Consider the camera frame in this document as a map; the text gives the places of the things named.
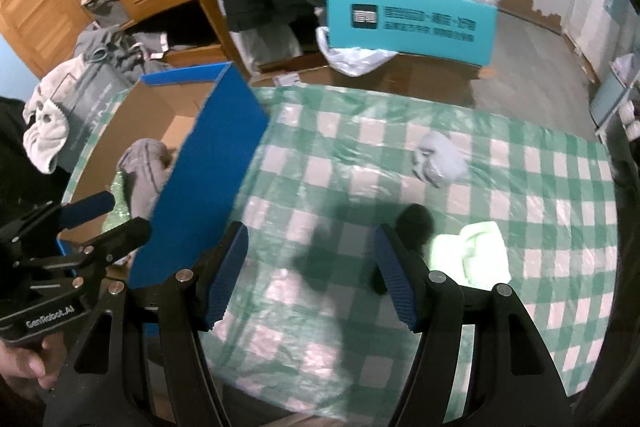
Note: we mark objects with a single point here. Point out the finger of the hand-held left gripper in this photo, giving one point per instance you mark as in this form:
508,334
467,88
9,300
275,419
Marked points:
125,234
90,207

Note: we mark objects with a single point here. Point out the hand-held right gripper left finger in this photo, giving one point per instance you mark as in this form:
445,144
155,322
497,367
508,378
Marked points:
225,279

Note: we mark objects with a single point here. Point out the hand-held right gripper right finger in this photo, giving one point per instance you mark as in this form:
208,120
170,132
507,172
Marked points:
397,282

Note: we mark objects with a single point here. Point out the grey cloth garment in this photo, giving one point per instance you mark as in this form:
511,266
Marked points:
145,177

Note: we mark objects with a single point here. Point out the blue cardboard box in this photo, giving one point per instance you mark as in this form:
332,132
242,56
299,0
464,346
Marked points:
200,167

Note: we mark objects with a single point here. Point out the person's left hand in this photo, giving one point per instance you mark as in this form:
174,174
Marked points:
25,362

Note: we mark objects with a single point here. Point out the black cloth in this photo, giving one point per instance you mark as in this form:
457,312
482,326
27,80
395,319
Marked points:
416,222

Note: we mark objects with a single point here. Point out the dark cloth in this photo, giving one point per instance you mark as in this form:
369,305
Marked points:
20,187

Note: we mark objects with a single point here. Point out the light green cloth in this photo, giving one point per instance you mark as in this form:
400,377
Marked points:
480,257

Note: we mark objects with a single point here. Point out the white towel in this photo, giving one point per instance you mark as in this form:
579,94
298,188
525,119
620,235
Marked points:
45,132

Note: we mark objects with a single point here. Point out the grey printed bag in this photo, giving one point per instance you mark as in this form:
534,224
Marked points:
95,97

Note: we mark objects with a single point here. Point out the green checked plastic tablecloth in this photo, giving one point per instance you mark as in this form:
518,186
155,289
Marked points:
350,167

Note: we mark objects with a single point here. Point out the pale grey sock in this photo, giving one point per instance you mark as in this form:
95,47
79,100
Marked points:
442,159

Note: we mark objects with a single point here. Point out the grey hoodie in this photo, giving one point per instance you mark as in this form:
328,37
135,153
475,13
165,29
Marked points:
115,49

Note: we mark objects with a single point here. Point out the grey clothes pile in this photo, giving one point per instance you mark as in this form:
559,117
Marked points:
105,2

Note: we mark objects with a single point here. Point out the brown cardboard box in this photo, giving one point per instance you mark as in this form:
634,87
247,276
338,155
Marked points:
425,77

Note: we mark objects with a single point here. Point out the white plastic bag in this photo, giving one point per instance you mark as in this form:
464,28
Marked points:
350,57

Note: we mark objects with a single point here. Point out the white hanging garment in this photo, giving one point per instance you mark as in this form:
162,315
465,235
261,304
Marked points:
267,49

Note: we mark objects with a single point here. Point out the teal printed box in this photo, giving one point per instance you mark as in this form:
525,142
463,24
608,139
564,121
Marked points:
415,4

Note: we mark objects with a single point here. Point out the shoe rack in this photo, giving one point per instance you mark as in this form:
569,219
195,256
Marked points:
625,107

